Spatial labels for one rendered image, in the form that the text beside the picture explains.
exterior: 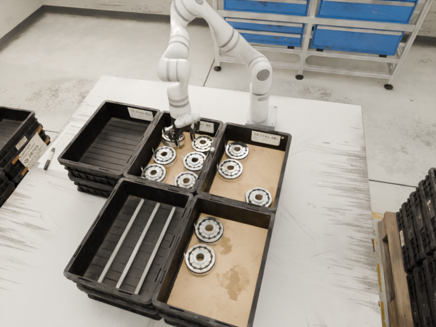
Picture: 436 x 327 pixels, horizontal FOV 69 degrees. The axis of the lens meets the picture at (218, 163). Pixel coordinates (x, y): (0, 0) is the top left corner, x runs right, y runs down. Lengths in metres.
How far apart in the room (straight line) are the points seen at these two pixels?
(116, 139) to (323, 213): 0.99
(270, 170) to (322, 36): 1.96
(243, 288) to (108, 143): 0.89
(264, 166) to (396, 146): 1.69
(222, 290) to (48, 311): 0.64
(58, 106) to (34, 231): 1.94
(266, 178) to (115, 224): 0.63
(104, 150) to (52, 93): 2.06
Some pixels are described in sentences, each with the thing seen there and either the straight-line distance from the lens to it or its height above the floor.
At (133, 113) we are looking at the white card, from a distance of 1.58.
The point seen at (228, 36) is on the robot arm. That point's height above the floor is 1.27.
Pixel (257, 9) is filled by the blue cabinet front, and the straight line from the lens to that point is 3.05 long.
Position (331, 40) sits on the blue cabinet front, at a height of 0.41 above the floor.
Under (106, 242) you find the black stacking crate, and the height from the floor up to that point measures 0.83.
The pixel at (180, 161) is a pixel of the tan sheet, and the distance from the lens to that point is 1.40.
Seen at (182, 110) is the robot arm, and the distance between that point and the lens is 1.09.
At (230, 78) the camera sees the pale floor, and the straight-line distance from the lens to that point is 3.26.
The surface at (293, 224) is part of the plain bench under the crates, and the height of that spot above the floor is 0.70.
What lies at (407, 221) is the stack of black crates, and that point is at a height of 0.27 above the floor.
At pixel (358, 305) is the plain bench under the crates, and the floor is 0.70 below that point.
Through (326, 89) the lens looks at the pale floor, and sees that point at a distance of 3.26.
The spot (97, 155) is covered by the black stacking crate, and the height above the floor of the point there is 0.83.
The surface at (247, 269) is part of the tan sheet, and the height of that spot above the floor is 0.83.
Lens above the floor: 1.89
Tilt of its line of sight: 50 degrees down
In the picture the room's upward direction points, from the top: 2 degrees counter-clockwise
